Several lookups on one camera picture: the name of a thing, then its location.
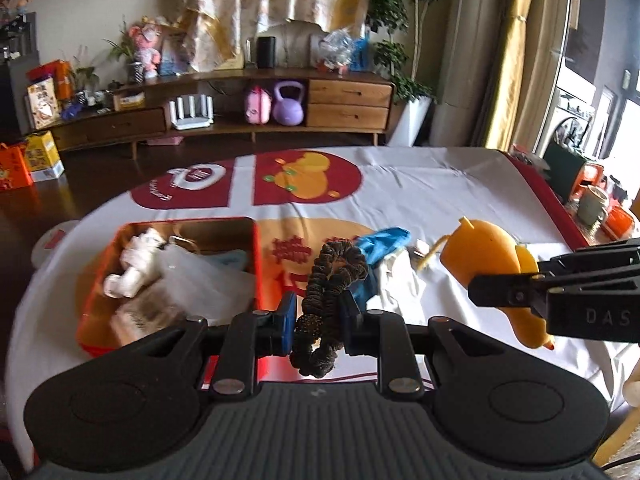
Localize white cloth glove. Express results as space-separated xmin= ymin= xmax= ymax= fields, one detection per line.
xmin=367 ymin=248 xmax=426 ymax=325

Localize dark brown scrunchie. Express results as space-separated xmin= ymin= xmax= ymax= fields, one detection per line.
xmin=290 ymin=240 xmax=368 ymax=378

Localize blue rubber glove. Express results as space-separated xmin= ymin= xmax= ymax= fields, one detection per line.
xmin=348 ymin=226 xmax=411 ymax=312

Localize clear plastic bag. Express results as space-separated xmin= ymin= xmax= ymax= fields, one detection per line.
xmin=110 ymin=240 xmax=256 ymax=346

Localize red metal tin box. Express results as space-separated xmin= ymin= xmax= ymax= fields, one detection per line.
xmin=76 ymin=217 xmax=260 ymax=356

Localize printed white tablecloth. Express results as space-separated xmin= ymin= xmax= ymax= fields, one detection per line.
xmin=6 ymin=146 xmax=637 ymax=479

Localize purple kettlebell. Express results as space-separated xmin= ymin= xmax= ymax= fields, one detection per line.
xmin=272 ymin=81 xmax=305 ymax=126

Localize white wifi router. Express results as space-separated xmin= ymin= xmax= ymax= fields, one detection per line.
xmin=169 ymin=94 xmax=214 ymax=131

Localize wooden tv cabinet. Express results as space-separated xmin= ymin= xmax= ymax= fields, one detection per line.
xmin=49 ymin=68 xmax=395 ymax=152

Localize yellow carton box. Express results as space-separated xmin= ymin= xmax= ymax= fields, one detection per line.
xmin=25 ymin=131 xmax=64 ymax=182

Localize orange gift bag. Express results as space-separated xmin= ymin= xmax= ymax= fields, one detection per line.
xmin=0 ymin=143 xmax=34 ymax=192

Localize black smart speaker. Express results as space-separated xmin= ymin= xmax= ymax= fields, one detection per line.
xmin=255 ymin=36 xmax=277 ymax=70

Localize green potted tree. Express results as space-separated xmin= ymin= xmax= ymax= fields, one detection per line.
xmin=366 ymin=0 xmax=438 ymax=148

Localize pink plush doll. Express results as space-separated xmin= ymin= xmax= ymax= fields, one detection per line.
xmin=128 ymin=22 xmax=162 ymax=80

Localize white cereal box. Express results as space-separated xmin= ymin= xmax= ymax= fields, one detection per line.
xmin=27 ymin=77 xmax=60 ymax=130

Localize black mini fridge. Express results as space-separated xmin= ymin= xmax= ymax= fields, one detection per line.
xmin=0 ymin=52 xmax=40 ymax=144

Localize floral yellow curtain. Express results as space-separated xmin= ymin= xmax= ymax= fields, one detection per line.
xmin=178 ymin=0 xmax=369 ymax=72

